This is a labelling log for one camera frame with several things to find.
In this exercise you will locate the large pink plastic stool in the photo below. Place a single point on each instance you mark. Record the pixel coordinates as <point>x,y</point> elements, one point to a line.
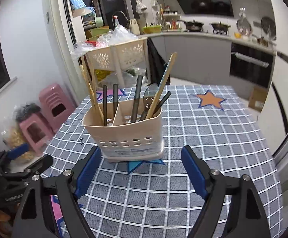
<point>56,106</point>

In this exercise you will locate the pink star sticker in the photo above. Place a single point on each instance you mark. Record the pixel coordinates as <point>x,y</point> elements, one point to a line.
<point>110,93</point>

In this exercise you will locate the black wok on stove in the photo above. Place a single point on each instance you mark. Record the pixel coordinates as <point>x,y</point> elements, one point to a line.
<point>193,26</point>

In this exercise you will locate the yellow patterned chopstick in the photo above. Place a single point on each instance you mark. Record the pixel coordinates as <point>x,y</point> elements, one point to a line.
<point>84,64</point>

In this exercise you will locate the pot with lid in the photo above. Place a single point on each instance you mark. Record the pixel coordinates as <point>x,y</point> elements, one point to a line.
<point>220,28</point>

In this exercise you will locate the green colander basket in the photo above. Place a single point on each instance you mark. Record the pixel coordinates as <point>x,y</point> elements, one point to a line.
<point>152,29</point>

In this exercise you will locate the small pink plastic stool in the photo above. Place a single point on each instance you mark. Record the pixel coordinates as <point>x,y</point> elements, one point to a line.
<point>37,132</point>

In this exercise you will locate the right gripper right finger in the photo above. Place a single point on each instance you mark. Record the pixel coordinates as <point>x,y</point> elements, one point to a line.
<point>198,172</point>

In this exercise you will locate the black utensil handle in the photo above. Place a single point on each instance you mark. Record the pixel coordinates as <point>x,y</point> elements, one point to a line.
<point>136,98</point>

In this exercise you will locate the beige plastic basket rack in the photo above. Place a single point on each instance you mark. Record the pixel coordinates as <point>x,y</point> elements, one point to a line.
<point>119,64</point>

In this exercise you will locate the knife block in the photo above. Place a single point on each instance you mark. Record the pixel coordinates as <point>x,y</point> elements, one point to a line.
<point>134,27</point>

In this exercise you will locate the grey checked tablecloth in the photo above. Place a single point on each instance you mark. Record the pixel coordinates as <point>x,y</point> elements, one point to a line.
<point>158,200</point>

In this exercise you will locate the orange star sticker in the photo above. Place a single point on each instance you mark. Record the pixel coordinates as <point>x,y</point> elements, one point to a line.
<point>209,99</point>

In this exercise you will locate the black built-in oven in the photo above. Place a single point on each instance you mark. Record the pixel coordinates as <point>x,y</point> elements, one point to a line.
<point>251,64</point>

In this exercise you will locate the blue patterned chopstick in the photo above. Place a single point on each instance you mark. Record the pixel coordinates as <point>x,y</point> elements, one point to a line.
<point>162,85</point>

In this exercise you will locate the slotted metal spoon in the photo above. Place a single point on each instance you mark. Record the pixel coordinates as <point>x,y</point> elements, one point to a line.
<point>148,98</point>

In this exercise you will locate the black plastic bag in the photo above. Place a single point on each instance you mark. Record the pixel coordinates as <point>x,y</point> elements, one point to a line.
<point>157,65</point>

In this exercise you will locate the green dish soap bottle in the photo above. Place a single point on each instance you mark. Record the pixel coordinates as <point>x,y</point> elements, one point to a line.
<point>115,21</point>

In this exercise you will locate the beige utensil holder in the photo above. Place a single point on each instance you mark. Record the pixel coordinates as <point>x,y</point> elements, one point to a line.
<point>123,141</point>

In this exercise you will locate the plain wooden chopstick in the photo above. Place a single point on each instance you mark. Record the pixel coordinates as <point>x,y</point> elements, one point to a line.
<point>94,102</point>

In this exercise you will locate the black chopstick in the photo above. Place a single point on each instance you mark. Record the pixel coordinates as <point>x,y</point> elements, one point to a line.
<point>115,98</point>
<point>105,104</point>

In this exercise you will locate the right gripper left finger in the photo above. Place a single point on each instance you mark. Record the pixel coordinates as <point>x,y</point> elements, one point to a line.
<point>84,171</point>

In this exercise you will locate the grey kitchen cabinets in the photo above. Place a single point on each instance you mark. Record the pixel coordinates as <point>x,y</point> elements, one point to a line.
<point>200,59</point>

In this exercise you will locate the metal spoon black handle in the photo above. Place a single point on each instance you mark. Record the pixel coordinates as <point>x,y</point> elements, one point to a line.
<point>162,101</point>

